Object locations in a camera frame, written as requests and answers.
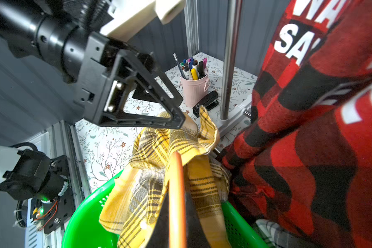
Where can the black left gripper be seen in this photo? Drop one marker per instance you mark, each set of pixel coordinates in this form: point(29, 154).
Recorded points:
point(111, 71)

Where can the yellow plaid long-sleeve shirt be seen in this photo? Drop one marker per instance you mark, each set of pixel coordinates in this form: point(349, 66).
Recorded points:
point(161, 159)

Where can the floral table mat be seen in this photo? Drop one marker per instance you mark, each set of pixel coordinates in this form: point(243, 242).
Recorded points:
point(106, 151)

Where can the black stapler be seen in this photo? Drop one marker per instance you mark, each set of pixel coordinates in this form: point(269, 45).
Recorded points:
point(209, 102)

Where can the steel clothes rack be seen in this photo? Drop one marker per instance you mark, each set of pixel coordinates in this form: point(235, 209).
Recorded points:
point(224, 118)

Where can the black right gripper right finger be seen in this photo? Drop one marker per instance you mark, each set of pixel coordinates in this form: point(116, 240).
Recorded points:
point(195, 234)

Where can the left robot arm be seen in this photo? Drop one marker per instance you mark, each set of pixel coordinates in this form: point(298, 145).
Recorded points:
point(63, 61)

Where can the green perforated plastic tray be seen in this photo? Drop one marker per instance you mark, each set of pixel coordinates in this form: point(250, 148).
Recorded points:
point(85, 231)

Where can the grey plaid long-sleeve shirt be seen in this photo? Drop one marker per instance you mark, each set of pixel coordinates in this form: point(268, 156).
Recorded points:
point(276, 236)

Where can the red black plaid shirt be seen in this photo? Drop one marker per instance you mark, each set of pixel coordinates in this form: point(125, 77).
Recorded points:
point(304, 164)

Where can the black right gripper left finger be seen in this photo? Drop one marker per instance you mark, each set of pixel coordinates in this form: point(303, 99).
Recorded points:
point(160, 235)

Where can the pink pen cup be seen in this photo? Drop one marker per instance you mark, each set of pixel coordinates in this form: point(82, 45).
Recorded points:
point(195, 90)

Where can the orange plastic hanger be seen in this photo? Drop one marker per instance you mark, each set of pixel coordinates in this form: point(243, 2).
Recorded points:
point(177, 206)

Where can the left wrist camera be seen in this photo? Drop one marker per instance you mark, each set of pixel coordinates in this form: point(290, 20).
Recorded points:
point(130, 16)

